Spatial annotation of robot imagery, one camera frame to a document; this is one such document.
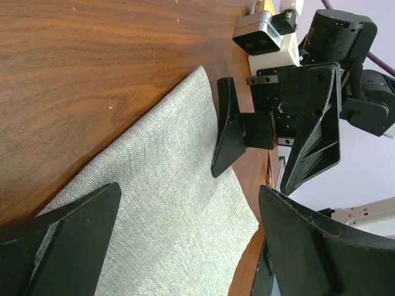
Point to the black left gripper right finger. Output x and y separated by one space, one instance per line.
313 254

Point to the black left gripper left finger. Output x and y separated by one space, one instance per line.
62 251

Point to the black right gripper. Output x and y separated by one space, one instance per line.
295 106

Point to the grey cloth napkin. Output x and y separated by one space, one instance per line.
179 230

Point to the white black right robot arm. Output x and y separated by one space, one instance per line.
367 96

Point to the aluminium right frame rail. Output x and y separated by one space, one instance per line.
376 217

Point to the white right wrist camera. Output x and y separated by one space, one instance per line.
270 40

